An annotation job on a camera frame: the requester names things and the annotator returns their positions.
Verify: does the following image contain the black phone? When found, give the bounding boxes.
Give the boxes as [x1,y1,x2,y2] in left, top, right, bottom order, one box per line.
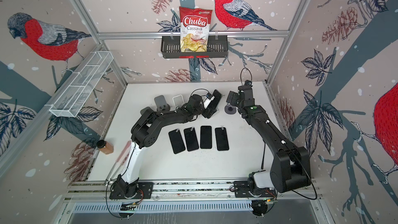
[208,89,222,114]
[169,129,186,155]
[200,125,212,149]
[215,127,229,151]

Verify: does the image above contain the grey round phone stand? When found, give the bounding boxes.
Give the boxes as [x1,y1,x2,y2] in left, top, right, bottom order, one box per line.
[224,104,237,115]

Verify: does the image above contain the purple edged phone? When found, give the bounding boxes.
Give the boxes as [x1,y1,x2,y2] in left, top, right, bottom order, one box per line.
[184,127,199,151]

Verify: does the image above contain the wooden round phone stand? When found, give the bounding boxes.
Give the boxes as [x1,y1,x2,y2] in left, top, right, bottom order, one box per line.
[154,95,171,112]

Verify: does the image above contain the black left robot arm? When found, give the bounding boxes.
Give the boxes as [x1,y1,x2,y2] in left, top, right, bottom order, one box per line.
[114,90,222,195]

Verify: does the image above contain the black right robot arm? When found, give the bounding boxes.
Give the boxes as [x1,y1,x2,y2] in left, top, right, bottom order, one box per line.
[227,80,312,193]

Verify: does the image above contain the red cassava chips bag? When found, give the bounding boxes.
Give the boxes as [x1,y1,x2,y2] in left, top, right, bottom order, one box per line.
[179,7,212,52]

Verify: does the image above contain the white wire phone stand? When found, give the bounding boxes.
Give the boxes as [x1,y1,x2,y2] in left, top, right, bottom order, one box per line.
[173,94,184,107]

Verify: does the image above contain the black wall basket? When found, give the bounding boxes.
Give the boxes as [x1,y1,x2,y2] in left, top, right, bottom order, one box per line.
[161,35,229,59]

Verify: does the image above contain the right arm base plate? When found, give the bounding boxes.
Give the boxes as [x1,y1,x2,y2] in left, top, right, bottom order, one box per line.
[232,180,278,198]

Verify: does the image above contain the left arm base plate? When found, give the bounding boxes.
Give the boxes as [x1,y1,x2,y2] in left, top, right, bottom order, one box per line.
[109,180,154,200]

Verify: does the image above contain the white wire mesh basket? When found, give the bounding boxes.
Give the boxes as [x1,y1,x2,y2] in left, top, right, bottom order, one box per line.
[49,51,114,117]

